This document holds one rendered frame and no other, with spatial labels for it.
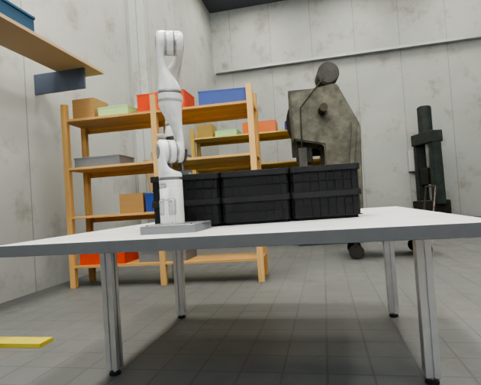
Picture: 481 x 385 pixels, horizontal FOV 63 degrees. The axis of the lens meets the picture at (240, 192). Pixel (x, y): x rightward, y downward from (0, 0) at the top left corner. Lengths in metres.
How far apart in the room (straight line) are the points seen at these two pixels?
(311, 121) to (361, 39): 6.01
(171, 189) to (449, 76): 11.36
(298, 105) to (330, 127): 0.67
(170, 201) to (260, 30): 11.40
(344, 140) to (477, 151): 6.10
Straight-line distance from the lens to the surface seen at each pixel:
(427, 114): 11.14
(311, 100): 6.86
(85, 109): 4.65
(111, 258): 2.03
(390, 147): 11.81
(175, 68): 1.71
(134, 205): 4.29
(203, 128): 8.55
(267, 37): 12.63
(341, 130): 6.82
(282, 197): 1.68
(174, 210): 1.52
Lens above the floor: 0.80
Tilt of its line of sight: 1 degrees up
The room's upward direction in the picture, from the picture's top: 4 degrees counter-clockwise
